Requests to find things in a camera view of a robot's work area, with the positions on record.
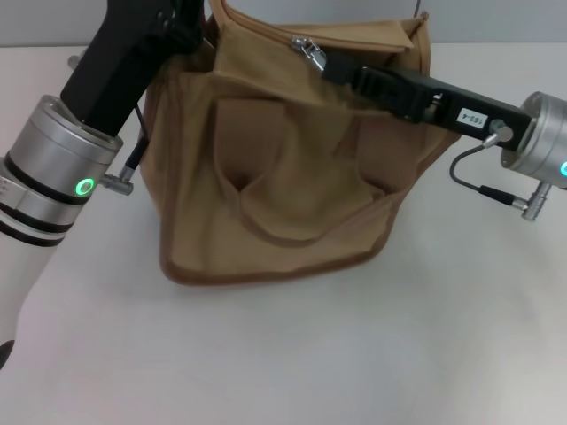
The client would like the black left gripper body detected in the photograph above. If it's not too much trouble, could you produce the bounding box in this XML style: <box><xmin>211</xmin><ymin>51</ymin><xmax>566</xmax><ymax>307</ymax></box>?
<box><xmin>58</xmin><ymin>0</ymin><xmax>187</xmax><ymax>137</ymax></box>

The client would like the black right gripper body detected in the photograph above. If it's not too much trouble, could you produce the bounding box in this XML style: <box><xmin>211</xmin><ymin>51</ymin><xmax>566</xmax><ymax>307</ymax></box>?
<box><xmin>398</xmin><ymin>70</ymin><xmax>533</xmax><ymax>146</ymax></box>

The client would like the silver metal zipper pull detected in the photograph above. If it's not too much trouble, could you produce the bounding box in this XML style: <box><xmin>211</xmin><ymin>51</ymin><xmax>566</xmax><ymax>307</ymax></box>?
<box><xmin>291</xmin><ymin>35</ymin><xmax>328</xmax><ymax>73</ymax></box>

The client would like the khaki canvas food bag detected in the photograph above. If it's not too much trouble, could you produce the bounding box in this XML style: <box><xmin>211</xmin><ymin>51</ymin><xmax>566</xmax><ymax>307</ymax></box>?
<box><xmin>158</xmin><ymin>0</ymin><xmax>464</xmax><ymax>287</ymax></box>

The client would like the left gripper cable with plug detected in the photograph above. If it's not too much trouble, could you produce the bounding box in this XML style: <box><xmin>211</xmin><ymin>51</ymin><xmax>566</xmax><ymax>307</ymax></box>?
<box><xmin>103</xmin><ymin>102</ymin><xmax>151</xmax><ymax>195</ymax></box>

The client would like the gripper cable with plug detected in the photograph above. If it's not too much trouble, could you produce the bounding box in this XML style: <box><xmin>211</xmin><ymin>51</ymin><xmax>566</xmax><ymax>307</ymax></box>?
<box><xmin>448</xmin><ymin>120</ymin><xmax>555</xmax><ymax>221</ymax></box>
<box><xmin>103</xmin><ymin>102</ymin><xmax>151</xmax><ymax>195</ymax></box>

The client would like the right gripper cable with plug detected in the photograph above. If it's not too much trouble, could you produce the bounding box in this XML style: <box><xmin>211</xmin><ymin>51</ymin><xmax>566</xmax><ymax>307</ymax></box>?
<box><xmin>448</xmin><ymin>120</ymin><xmax>555</xmax><ymax>221</ymax></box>

